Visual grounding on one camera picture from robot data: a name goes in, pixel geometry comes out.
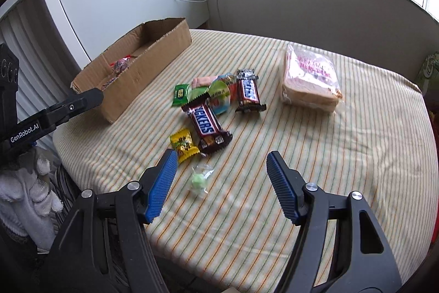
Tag green printed bag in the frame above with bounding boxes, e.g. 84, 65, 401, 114
415, 51, 439, 96

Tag pink snack packet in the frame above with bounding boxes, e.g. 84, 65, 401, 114
190, 75, 218, 88

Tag brown cardboard box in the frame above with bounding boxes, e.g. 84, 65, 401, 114
71, 18, 192, 123

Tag snacks inside box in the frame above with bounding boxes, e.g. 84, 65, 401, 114
100, 55, 135, 91

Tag green snack packet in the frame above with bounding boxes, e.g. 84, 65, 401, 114
172, 83, 191, 107

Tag green candy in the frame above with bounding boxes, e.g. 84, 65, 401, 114
190, 164, 214, 197

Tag white cloth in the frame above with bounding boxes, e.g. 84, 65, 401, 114
1, 146, 63, 251

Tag yellow candy packet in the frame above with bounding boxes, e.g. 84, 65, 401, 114
170, 128, 200, 164

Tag striped tablecloth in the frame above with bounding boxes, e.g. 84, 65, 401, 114
53, 30, 438, 292

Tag bagged sliced bread loaf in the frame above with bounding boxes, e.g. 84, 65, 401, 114
279, 42, 343, 113

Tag Snickers bar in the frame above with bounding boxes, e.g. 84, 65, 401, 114
235, 68, 266, 113
182, 92, 233, 155

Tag colourful jelly snack pouch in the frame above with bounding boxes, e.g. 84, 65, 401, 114
208, 73, 237, 115

